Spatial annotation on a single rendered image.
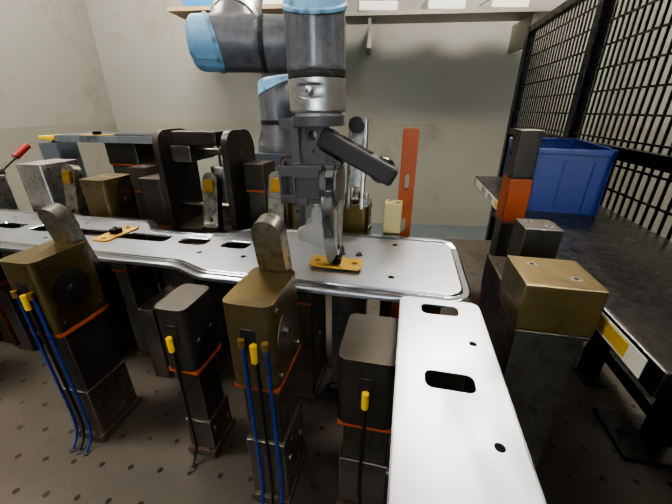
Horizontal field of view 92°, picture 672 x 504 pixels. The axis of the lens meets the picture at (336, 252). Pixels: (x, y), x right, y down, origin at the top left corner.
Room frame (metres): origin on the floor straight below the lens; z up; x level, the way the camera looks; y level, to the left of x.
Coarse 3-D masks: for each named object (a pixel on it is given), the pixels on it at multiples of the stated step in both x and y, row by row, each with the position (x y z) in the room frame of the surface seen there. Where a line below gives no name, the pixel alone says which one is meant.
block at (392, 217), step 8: (392, 200) 0.63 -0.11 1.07; (400, 200) 0.63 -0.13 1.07; (384, 208) 0.61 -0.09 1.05; (392, 208) 0.61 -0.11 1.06; (400, 208) 0.61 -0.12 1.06; (384, 216) 0.61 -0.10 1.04; (392, 216) 0.61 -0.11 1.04; (400, 216) 0.60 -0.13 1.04; (384, 224) 0.61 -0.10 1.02; (392, 224) 0.61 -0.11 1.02; (400, 224) 0.61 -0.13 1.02; (384, 232) 0.61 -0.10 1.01; (392, 232) 0.61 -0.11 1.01; (384, 304) 0.61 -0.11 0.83; (384, 312) 0.61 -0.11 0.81
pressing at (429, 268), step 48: (0, 240) 0.58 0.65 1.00; (48, 240) 0.58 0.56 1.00; (144, 240) 0.58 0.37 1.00; (240, 240) 0.58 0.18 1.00; (288, 240) 0.58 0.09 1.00; (384, 240) 0.58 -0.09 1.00; (432, 240) 0.57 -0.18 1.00; (336, 288) 0.40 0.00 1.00; (384, 288) 0.40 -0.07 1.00; (432, 288) 0.40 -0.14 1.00
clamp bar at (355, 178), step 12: (360, 120) 0.64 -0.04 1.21; (360, 132) 0.67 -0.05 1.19; (360, 144) 0.67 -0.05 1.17; (348, 168) 0.66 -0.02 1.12; (348, 180) 0.65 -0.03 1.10; (360, 180) 0.66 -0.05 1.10; (348, 192) 0.65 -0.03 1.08; (360, 192) 0.65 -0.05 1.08; (348, 204) 0.65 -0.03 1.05; (360, 204) 0.64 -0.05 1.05
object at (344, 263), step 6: (312, 258) 0.48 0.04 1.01; (318, 258) 0.48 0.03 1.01; (324, 258) 0.48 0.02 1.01; (336, 258) 0.46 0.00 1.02; (342, 258) 0.48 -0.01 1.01; (348, 258) 0.48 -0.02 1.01; (312, 264) 0.46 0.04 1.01; (318, 264) 0.46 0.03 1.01; (324, 264) 0.46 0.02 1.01; (330, 264) 0.46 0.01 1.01; (336, 264) 0.46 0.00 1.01; (342, 264) 0.46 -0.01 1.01; (348, 264) 0.46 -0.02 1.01; (360, 264) 0.46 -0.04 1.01; (354, 270) 0.45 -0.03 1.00
